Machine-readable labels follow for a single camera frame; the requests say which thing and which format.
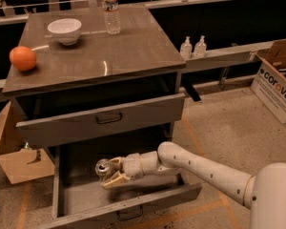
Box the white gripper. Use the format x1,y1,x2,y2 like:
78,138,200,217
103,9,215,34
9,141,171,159
102,153,144,189

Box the green 7up soda can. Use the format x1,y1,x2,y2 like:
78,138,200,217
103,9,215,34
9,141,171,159
95,158,114,181

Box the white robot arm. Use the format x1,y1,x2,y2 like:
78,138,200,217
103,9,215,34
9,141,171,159
95,141,286,229

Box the grey open lower drawer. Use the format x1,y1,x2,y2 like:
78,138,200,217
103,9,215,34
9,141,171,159
41,127,202,229

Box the grey drawer cabinet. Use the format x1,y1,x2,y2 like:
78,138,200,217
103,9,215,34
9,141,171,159
3,6,186,137

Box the grey upper drawer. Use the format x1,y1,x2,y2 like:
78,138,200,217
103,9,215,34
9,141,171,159
16,94,185,149

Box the brown cardboard box flaps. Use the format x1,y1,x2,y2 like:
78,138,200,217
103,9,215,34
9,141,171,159
0,102,54,184

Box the left sanitizer pump bottle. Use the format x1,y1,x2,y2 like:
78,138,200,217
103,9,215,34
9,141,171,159
180,36,193,59

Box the sanitizer pump bottle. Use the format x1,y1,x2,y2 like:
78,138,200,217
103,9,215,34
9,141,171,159
194,35,207,58
180,36,193,59

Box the orange fruit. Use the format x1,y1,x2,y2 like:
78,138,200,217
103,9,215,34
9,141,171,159
9,46,36,72

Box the right sanitizer pump bottle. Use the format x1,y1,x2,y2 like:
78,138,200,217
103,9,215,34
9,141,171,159
194,35,207,58

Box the white ceramic bowl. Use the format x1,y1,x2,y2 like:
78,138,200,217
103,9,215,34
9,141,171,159
48,18,82,45

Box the clear plastic water bottle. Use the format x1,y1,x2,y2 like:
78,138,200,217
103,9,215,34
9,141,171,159
101,0,121,34

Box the white corovan cardboard box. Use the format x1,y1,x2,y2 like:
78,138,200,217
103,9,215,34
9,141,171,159
251,39,286,124

